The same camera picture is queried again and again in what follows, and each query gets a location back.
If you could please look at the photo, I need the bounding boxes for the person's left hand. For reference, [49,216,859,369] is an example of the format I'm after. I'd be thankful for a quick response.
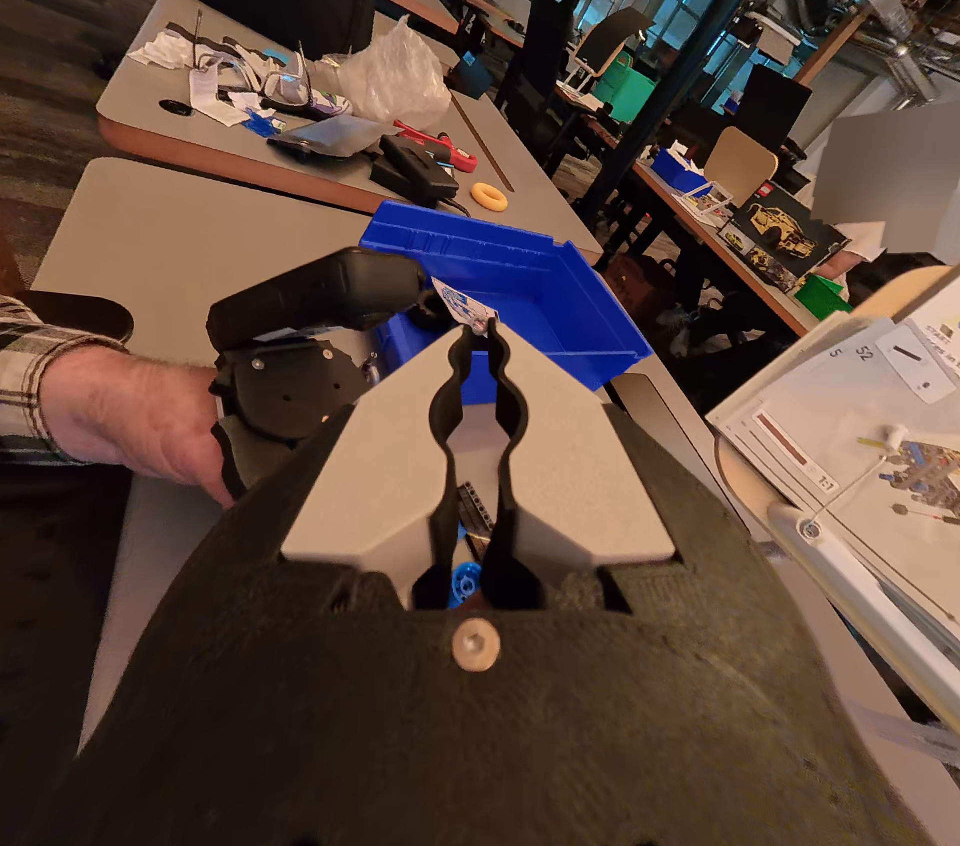
[41,343,237,511]

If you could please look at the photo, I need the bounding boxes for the crumpled clear plastic wrap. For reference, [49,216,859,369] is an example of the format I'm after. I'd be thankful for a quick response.
[322,15,453,131]

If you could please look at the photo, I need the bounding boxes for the small blue white sticker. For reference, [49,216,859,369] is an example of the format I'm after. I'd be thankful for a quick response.
[432,277,500,337]

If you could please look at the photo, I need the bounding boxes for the black handheld device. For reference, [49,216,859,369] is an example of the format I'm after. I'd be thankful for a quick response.
[369,133,461,207]

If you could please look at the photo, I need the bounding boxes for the white paper scraps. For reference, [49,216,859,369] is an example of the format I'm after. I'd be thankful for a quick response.
[127,28,354,129]

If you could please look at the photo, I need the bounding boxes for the clear safety glasses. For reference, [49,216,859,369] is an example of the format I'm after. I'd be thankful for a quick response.
[258,43,318,110]

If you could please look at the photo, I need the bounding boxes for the grey flat pouch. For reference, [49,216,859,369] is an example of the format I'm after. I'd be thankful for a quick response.
[266,114,399,162]

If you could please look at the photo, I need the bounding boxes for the black stand pole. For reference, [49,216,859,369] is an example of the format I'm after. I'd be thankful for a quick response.
[577,0,824,219]

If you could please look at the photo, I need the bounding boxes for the scattered black toy beams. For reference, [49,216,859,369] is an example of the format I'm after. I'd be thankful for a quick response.
[457,482,496,555]

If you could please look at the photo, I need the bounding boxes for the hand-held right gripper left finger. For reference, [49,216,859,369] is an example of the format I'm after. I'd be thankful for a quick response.
[281,324,474,611]

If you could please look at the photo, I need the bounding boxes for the blue storage bin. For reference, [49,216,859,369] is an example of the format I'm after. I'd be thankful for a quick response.
[360,199,654,406]

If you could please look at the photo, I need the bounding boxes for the building instruction booklet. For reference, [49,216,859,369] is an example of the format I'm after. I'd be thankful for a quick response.
[708,321,960,626]

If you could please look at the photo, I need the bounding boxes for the green box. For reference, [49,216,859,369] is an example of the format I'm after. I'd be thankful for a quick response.
[592,51,657,123]

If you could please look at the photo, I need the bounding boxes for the white book stand ledge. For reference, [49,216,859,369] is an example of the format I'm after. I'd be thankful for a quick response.
[765,501,960,736]

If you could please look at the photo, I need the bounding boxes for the black office chair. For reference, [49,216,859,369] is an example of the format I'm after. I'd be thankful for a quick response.
[498,0,582,136]

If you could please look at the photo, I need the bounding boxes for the black chair armrest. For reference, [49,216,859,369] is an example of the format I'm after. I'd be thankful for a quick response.
[18,289,135,346]

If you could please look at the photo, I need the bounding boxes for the long wooden table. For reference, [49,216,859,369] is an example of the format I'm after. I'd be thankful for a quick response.
[633,159,822,337]

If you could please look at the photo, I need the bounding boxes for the dark box with yellow car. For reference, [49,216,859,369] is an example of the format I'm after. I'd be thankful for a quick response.
[716,182,852,296]

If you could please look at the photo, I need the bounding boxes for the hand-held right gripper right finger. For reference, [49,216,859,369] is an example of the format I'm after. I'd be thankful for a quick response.
[480,321,678,611]

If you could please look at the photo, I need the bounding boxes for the pale wooden chair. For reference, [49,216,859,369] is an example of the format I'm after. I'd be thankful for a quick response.
[703,126,779,208]

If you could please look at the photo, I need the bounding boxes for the red hand tool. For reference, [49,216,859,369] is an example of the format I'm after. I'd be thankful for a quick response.
[393,120,479,174]

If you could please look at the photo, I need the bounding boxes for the neighbouring grey table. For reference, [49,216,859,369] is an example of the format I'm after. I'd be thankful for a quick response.
[96,0,605,264]

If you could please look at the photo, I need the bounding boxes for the grey desk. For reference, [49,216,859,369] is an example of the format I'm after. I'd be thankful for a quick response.
[30,156,960,846]

